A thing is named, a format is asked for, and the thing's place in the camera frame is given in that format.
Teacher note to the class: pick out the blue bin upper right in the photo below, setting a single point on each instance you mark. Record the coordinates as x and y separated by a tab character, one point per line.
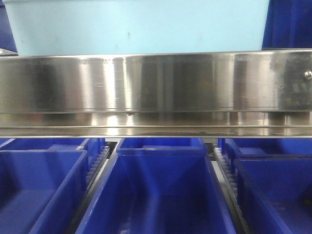
288	24

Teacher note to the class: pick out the steel roller track right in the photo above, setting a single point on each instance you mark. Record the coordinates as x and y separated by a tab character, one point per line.
228	185

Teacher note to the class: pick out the blue bin lower left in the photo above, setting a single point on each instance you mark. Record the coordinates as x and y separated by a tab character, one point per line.
40	190

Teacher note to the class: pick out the blue bin lower middle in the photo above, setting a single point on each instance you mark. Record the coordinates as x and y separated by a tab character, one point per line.
158	186

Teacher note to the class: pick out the blue bin lower right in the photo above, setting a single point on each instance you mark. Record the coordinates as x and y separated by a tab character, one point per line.
275	194

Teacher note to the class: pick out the light blue plastic bin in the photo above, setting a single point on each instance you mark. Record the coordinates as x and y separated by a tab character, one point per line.
89	27

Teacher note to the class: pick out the blue bin upper left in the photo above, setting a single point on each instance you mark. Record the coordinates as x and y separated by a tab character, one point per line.
6	36

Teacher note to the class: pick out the steel roller track left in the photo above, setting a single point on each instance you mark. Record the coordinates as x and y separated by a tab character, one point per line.
93	180

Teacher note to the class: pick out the steel roller track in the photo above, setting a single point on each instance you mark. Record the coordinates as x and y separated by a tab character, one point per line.
93	180
228	185

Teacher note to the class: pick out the left shelf steel front rail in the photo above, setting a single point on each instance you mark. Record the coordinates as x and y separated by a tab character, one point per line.
227	94

